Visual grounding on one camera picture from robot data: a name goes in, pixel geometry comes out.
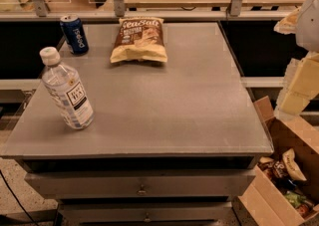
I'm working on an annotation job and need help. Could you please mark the black floor cable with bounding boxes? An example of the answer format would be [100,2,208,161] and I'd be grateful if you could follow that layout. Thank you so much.
[0,169,40,226]

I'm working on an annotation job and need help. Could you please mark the lower grey drawer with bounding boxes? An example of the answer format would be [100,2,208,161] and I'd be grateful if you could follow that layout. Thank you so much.
[59,202,232,223]

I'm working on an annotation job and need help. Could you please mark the blue pepsi can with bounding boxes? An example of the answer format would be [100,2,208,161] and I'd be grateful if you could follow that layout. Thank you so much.
[60,14,89,55]

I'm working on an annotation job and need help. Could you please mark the green snack bag in box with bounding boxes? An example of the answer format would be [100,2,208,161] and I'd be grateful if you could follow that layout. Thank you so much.
[284,191,306,208]

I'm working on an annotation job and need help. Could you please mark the grey drawer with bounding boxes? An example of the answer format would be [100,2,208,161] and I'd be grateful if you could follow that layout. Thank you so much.
[25,170,255,199]
[59,202,232,223]

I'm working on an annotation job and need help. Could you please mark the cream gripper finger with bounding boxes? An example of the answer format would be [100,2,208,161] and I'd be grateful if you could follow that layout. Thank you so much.
[273,8,300,35]

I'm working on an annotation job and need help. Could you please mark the upper grey drawer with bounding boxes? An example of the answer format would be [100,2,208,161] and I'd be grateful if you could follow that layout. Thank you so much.
[25,170,255,199]

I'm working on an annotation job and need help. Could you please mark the cardboard box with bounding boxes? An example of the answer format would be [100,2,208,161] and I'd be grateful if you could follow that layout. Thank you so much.
[239,97,319,226]

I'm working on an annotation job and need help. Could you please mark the yellow snack bag in box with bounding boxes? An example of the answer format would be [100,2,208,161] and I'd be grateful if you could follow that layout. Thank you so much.
[282,148,306,181]

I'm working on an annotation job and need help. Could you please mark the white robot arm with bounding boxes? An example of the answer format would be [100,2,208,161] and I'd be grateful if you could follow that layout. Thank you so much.
[274,0,319,118]

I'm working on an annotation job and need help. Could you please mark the clear plastic tea bottle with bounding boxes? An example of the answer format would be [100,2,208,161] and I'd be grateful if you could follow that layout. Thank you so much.
[39,47,94,129]

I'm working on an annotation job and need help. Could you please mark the brown sea salt chip bag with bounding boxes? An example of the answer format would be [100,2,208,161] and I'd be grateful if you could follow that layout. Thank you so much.
[110,17,167,64]

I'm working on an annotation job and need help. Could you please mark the brown snack bag in box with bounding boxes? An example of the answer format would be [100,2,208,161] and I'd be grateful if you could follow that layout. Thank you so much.
[258,157,288,180]

